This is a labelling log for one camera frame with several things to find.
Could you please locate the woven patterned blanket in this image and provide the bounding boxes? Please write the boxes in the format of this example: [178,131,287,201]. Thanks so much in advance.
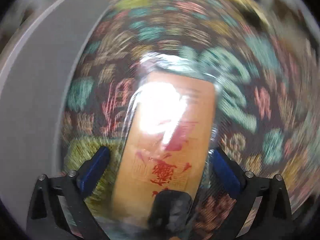
[60,0,320,240]

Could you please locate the large white storage box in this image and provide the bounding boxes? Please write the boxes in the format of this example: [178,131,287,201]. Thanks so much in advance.
[0,0,113,230]

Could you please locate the plastic-wrapped pad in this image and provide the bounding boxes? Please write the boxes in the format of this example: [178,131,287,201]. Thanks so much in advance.
[110,52,223,240]

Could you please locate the yellow flat box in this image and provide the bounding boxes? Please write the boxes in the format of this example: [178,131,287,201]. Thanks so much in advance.
[212,0,273,28]

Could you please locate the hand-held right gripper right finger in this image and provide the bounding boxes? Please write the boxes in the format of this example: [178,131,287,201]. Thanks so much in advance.
[212,147,294,240]

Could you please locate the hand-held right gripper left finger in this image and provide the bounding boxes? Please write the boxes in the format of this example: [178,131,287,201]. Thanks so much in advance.
[26,146,112,240]

